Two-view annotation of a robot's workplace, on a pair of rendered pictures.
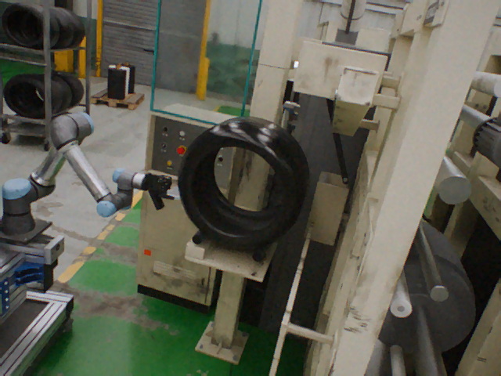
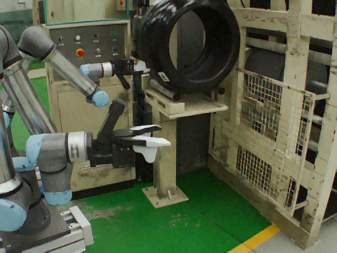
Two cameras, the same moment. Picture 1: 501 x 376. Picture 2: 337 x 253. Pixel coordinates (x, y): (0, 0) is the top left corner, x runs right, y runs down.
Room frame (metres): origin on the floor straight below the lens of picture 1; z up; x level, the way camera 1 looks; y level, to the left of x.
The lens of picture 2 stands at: (0.27, 1.18, 1.38)
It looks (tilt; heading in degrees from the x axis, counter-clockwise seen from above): 22 degrees down; 324
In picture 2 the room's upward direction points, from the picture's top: straight up
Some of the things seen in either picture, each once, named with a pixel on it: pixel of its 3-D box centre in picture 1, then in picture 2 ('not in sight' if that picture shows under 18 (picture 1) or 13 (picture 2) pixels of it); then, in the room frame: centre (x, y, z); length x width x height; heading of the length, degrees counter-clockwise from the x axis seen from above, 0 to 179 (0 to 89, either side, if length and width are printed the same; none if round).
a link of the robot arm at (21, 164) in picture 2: not in sight; (18, 180); (1.20, 1.09, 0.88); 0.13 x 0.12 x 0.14; 154
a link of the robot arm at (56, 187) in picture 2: not in sight; (56, 179); (1.03, 1.00, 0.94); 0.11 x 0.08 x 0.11; 154
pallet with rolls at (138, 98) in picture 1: (120, 83); not in sight; (8.26, 2.99, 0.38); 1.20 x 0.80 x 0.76; 8
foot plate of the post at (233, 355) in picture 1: (223, 340); (164, 192); (1.97, -0.01, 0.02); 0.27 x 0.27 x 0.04; 79
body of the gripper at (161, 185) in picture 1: (156, 185); (122, 67); (1.72, 0.43, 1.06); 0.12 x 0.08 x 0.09; 79
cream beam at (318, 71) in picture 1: (341, 70); not in sight; (1.53, -0.24, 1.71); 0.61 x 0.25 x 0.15; 169
